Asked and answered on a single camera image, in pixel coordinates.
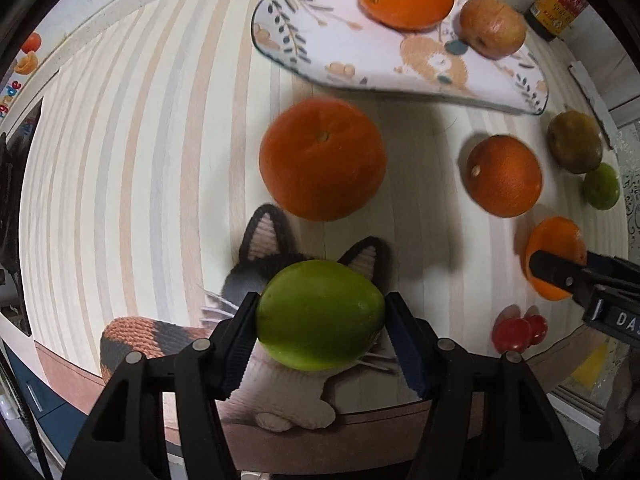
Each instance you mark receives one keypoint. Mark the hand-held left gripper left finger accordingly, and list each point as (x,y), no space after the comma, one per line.
(245,345)

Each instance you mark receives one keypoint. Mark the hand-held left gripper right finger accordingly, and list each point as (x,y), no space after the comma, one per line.
(407,350)

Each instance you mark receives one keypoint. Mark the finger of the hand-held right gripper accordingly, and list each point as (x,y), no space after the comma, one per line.
(612,262)
(550,267)

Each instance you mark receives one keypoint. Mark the small orange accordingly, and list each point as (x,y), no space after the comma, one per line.
(555,235)

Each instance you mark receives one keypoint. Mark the small red cherry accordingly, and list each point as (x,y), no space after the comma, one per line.
(511,335)
(539,327)

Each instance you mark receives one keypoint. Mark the small green apple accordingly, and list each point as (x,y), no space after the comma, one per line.
(601,187)

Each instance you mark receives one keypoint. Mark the large green apple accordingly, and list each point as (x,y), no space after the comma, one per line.
(320,310)

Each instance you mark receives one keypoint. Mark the dark reddish orange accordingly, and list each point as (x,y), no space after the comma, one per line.
(505,177)

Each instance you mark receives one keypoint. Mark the brown-green kiwi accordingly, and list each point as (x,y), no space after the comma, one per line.
(574,142)

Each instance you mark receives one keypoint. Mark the oval leaf-patterned plate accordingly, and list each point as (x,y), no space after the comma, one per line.
(350,50)

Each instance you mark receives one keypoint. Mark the frosted glass door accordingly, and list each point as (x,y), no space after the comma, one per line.
(631,185)

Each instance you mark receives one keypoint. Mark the white folded paper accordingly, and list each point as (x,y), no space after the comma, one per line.
(592,100)

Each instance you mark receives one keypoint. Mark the blue cabinet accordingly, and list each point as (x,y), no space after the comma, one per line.
(45,400)

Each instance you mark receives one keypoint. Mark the striped cat-print table mat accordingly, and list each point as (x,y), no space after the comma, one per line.
(150,160)

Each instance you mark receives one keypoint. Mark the red-brown apple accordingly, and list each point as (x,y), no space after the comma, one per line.
(492,27)

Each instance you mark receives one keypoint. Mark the dark soy sauce bottle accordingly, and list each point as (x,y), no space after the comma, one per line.
(557,7)

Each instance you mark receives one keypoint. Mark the colourful wall sticker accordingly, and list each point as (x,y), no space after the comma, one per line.
(27,62)

